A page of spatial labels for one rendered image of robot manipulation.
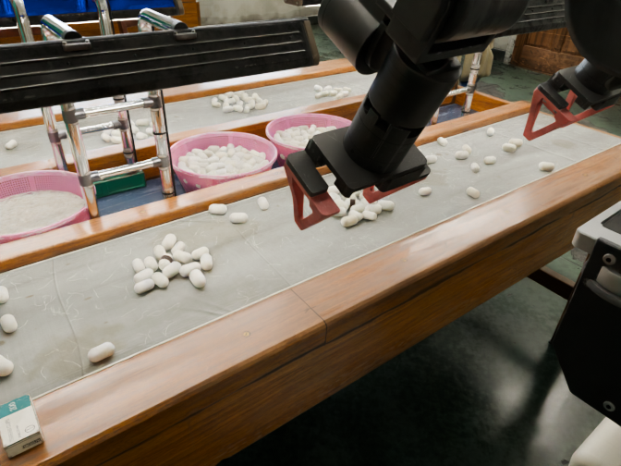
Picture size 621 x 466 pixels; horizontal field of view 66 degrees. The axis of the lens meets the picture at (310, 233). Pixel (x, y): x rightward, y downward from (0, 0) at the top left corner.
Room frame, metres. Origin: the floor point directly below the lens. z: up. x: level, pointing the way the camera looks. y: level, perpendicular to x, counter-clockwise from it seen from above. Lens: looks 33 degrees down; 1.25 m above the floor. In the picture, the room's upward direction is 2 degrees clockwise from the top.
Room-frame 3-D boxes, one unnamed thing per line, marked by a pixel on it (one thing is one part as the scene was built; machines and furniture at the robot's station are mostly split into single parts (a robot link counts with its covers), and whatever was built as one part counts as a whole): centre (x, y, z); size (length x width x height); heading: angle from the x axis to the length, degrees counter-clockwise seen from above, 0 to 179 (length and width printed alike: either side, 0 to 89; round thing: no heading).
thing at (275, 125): (1.26, 0.00, 0.72); 0.27 x 0.27 x 0.10
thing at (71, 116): (0.77, 0.31, 0.90); 0.20 x 0.19 x 0.45; 128
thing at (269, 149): (1.09, 0.22, 0.72); 0.27 x 0.27 x 0.10
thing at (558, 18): (1.29, -0.50, 1.08); 0.62 x 0.08 x 0.07; 128
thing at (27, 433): (0.32, 0.31, 0.78); 0.06 x 0.04 x 0.02; 38
